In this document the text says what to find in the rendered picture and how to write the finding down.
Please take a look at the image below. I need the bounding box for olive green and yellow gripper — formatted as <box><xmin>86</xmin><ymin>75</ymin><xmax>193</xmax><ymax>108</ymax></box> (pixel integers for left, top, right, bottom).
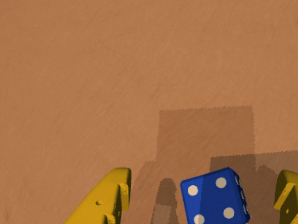
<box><xmin>63</xmin><ymin>167</ymin><xmax>298</xmax><ymax>224</ymax></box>

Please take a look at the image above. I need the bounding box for blue die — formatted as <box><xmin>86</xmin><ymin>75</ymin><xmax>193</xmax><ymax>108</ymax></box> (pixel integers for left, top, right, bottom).
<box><xmin>180</xmin><ymin>167</ymin><xmax>251</xmax><ymax>224</ymax></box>

